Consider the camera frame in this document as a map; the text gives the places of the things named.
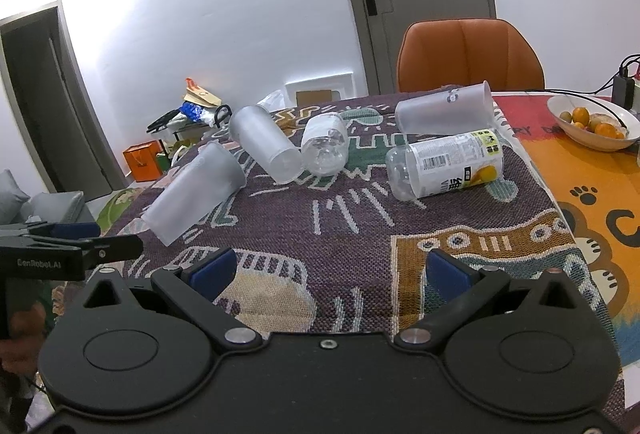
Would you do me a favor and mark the brown cardboard piece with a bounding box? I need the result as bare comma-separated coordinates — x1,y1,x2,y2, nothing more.
296,90,333,107

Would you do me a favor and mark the orange gift box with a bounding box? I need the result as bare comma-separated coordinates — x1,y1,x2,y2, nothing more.
122,141,163,182

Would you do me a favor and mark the paper bags pile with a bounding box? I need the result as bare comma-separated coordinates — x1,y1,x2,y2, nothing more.
180,78,222,127

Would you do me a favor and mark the white plastic bag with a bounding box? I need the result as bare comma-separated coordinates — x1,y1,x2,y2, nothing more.
257,89,292,113

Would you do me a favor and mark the grey sofa cushion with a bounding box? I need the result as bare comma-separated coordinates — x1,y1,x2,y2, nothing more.
1,170,94,225

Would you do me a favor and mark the orange leather chair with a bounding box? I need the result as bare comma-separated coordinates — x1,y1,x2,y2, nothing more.
397,18,546,93

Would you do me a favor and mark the labelled clear plastic bottle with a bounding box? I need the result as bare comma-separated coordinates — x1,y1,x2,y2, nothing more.
385,129,503,201

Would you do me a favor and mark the frosted cup with logo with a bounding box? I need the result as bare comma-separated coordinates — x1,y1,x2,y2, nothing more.
395,81,494,136

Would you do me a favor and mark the frosted tall cup lying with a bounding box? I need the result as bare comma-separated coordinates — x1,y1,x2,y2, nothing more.
229,105,304,184

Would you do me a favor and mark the person left hand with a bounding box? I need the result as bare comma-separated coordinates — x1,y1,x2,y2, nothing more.
0,302,47,376

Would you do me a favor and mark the patterned woven blanket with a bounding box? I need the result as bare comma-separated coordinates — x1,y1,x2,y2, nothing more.
52,91,626,420

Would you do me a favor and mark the orange cartoon tablecloth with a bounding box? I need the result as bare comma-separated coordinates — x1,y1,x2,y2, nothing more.
494,93,639,366

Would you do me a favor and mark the clear small plastic bottle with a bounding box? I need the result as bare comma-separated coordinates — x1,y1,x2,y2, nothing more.
300,113,348,176

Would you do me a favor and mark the black power adapter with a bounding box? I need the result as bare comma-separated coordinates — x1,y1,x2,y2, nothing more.
612,54,639,110

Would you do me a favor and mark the white fruit bowl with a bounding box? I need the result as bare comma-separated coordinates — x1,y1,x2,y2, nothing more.
547,93,639,153

